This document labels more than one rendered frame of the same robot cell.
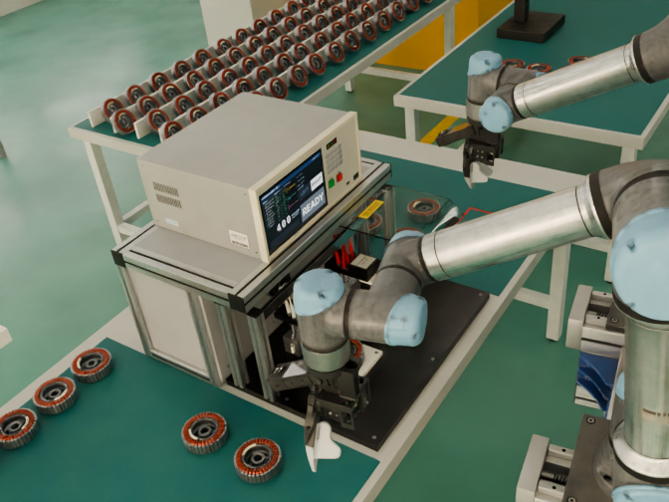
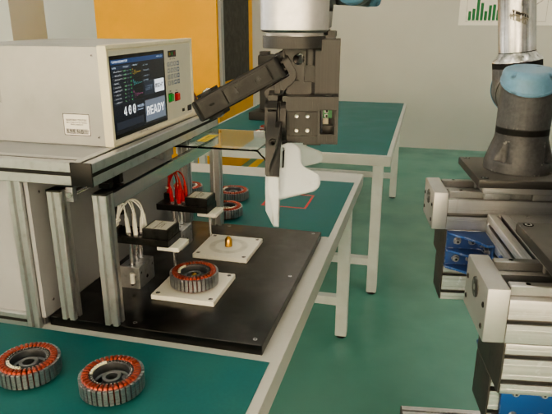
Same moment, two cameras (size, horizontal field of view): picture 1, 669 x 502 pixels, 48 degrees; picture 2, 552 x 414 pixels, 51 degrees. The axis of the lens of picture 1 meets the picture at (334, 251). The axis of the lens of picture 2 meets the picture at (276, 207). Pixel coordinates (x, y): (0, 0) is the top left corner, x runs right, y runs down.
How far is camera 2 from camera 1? 0.90 m
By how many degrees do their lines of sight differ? 26
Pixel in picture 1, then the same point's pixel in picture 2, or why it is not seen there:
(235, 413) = (67, 347)
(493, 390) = (302, 382)
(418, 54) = not seen: hidden behind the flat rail
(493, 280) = (318, 228)
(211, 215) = (41, 100)
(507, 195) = not seen: hidden behind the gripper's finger
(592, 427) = (535, 228)
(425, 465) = not seen: outside the picture
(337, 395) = (310, 94)
